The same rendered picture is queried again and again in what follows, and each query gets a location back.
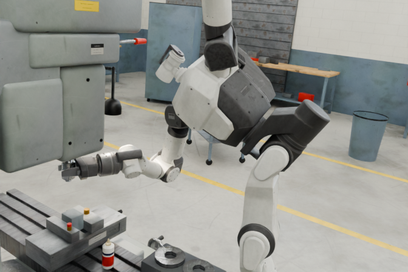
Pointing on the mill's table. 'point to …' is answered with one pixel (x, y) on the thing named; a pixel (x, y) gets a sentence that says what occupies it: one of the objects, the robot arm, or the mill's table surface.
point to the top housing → (67, 3)
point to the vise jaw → (90, 220)
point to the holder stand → (175, 261)
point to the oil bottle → (108, 255)
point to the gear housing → (72, 49)
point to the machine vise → (71, 238)
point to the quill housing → (82, 110)
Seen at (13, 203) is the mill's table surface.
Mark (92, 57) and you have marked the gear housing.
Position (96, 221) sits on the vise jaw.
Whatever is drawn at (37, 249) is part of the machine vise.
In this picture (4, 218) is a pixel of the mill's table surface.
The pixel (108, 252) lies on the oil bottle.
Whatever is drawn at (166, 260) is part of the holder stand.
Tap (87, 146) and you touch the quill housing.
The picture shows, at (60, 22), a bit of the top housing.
